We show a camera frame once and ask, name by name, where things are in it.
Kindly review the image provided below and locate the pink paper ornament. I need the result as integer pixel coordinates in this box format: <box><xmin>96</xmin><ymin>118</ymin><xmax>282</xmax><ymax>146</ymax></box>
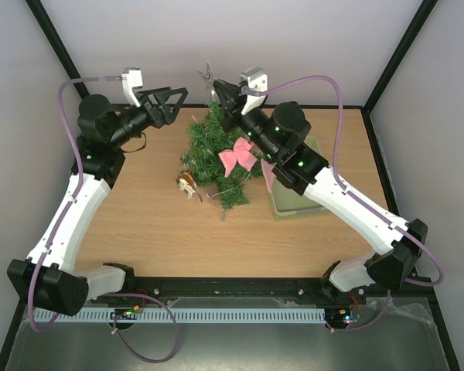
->
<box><xmin>218</xmin><ymin>137</ymin><xmax>257</xmax><ymax>178</ymax></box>

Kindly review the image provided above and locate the green plastic basket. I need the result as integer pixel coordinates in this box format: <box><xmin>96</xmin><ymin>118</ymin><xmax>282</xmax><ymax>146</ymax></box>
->
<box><xmin>268</xmin><ymin>134</ymin><xmax>329</xmax><ymax>222</ymax></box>

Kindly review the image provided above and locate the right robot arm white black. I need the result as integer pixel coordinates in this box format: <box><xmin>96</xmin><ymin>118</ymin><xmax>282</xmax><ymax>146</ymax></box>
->
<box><xmin>213</xmin><ymin>80</ymin><xmax>428</xmax><ymax>303</ymax></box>

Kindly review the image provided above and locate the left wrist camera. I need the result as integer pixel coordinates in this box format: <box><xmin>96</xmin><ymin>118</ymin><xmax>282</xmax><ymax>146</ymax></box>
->
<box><xmin>121</xmin><ymin>67</ymin><xmax>143</xmax><ymax>107</ymax></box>

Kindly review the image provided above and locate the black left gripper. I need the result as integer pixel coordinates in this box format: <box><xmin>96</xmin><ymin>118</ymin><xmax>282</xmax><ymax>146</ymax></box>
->
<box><xmin>109</xmin><ymin>87</ymin><xmax>188</xmax><ymax>149</ymax></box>

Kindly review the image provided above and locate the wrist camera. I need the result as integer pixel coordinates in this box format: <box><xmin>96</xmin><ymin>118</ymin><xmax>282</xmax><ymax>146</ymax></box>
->
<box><xmin>121</xmin><ymin>67</ymin><xmax>143</xmax><ymax>107</ymax></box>
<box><xmin>240</xmin><ymin>66</ymin><xmax>268</xmax><ymax>115</ymax></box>

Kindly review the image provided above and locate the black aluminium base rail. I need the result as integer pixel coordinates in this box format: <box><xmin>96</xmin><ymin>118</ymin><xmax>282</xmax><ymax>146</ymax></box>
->
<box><xmin>88</xmin><ymin>274</ymin><xmax>438</xmax><ymax>308</ymax></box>

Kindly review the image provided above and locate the light blue cable duct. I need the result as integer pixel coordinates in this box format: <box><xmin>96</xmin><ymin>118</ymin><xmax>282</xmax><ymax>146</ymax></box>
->
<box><xmin>32</xmin><ymin>306</ymin><xmax>326</xmax><ymax>324</ymax></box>

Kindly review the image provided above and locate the wooden ornament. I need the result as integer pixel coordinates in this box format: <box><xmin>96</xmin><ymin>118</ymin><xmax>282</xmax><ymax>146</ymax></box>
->
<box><xmin>176</xmin><ymin>172</ymin><xmax>203</xmax><ymax>203</ymax></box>

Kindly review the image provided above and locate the small green christmas tree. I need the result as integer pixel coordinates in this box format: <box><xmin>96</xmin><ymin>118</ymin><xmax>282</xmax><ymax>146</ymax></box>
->
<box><xmin>179</xmin><ymin>100</ymin><xmax>271</xmax><ymax>213</ymax></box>

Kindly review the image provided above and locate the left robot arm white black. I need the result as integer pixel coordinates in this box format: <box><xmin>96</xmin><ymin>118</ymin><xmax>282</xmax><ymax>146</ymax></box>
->
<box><xmin>7</xmin><ymin>87</ymin><xmax>188</xmax><ymax>316</ymax></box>

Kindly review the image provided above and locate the pink triangular paper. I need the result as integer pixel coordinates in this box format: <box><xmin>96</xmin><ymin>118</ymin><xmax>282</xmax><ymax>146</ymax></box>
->
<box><xmin>261</xmin><ymin>159</ymin><xmax>276</xmax><ymax>193</ymax></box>

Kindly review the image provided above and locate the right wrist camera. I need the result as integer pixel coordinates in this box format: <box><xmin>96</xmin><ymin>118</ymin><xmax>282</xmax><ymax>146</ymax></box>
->
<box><xmin>240</xmin><ymin>66</ymin><xmax>268</xmax><ymax>115</ymax></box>

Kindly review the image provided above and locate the black enclosure frame post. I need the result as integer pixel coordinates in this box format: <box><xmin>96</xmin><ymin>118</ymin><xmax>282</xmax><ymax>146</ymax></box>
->
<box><xmin>25</xmin><ymin>0</ymin><xmax>81</xmax><ymax>79</ymax></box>

